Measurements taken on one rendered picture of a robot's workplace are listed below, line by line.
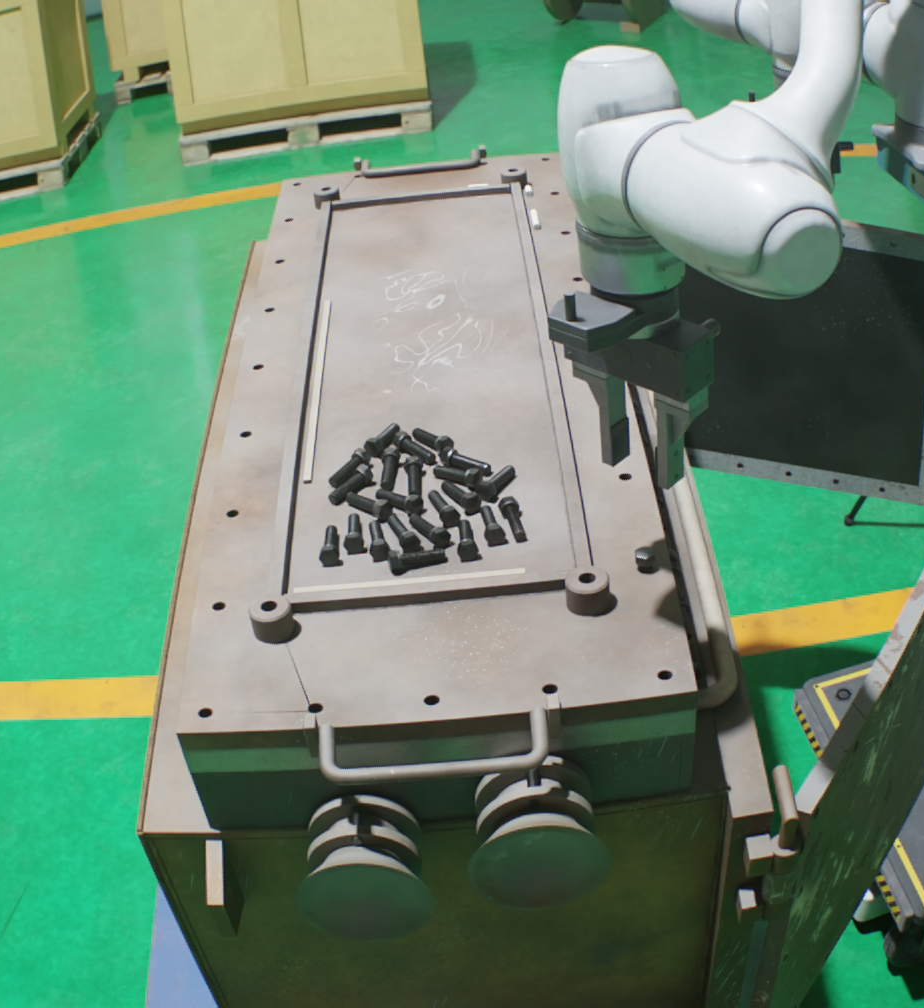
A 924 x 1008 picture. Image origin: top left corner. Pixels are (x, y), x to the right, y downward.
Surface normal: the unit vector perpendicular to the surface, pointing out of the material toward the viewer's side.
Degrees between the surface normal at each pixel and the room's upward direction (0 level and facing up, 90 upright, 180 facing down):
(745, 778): 0
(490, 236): 0
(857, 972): 0
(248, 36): 90
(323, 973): 90
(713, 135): 30
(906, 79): 91
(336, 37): 90
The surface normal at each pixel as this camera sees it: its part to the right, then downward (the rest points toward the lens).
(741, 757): -0.10, -0.83
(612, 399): 0.72, 0.33
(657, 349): -0.69, 0.46
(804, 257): 0.34, 0.57
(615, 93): -0.26, 0.15
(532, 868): 0.02, 0.55
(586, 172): -0.85, 0.39
